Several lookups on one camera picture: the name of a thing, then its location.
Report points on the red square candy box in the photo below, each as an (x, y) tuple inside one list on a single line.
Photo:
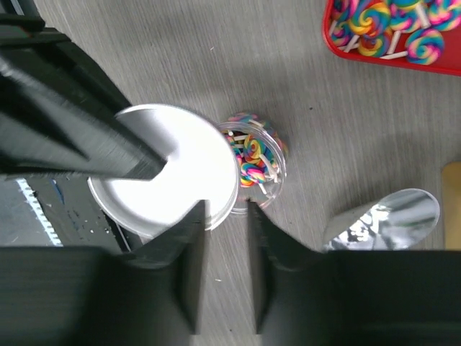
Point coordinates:
[(422, 35)]

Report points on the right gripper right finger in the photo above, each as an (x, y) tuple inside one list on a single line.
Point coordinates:
[(304, 297)]

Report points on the gold rectangular tin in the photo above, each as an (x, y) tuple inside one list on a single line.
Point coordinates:
[(451, 201)]

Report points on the white round jar lid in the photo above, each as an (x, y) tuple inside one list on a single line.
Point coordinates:
[(200, 165)]

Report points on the clear plastic round jar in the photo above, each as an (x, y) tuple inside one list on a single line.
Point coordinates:
[(261, 157)]

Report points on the silver metal scoop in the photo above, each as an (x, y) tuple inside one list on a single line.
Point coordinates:
[(397, 221)]

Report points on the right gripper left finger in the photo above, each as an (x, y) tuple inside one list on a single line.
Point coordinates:
[(88, 296)]

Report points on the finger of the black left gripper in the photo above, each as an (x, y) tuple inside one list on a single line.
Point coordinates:
[(59, 108)]

